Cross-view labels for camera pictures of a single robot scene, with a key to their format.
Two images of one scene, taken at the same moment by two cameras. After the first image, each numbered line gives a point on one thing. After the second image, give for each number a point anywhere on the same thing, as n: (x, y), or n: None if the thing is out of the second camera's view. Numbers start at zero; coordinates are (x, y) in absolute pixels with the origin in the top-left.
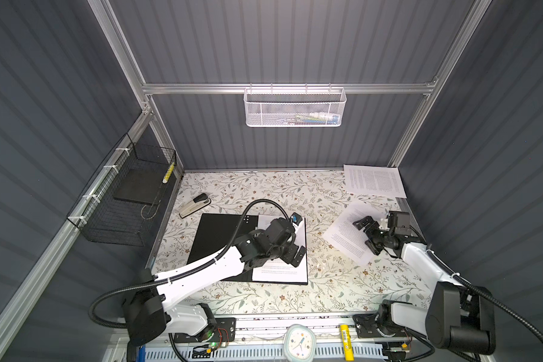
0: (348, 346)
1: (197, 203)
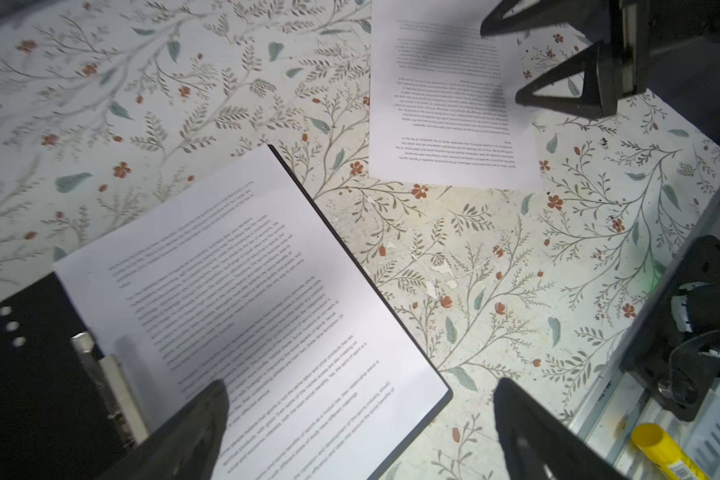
0: (664, 454)
1: None
